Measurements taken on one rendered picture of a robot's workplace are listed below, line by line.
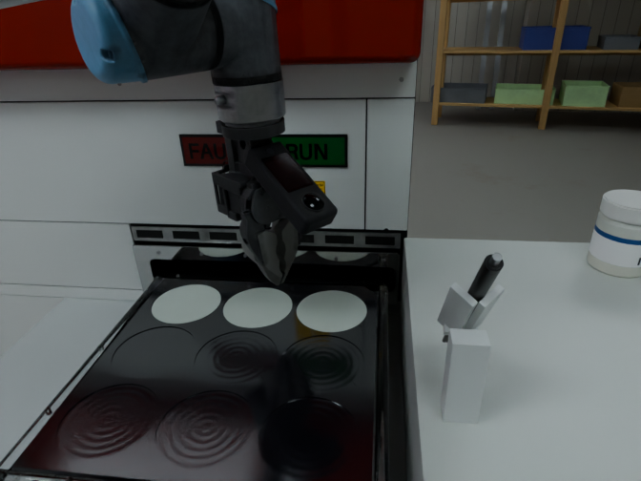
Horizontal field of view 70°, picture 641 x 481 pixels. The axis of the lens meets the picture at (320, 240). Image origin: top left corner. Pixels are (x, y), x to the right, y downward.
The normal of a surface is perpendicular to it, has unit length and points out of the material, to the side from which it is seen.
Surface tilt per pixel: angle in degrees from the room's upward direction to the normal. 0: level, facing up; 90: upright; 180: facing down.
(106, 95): 90
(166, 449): 0
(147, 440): 0
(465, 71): 90
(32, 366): 0
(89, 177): 90
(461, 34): 90
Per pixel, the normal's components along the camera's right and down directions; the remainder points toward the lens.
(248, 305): -0.04, -0.89
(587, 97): -0.33, 0.44
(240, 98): -0.08, 0.47
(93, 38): -0.72, 0.36
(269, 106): 0.63, 0.32
